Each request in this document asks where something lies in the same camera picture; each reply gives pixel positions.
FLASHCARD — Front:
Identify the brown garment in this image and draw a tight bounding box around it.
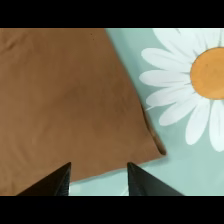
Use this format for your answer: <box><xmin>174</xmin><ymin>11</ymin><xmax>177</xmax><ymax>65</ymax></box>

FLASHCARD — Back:
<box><xmin>0</xmin><ymin>27</ymin><xmax>168</xmax><ymax>197</ymax></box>

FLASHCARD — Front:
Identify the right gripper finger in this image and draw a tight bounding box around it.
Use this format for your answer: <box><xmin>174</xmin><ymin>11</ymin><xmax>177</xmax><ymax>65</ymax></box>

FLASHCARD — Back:
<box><xmin>17</xmin><ymin>161</ymin><xmax>73</xmax><ymax>197</ymax></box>

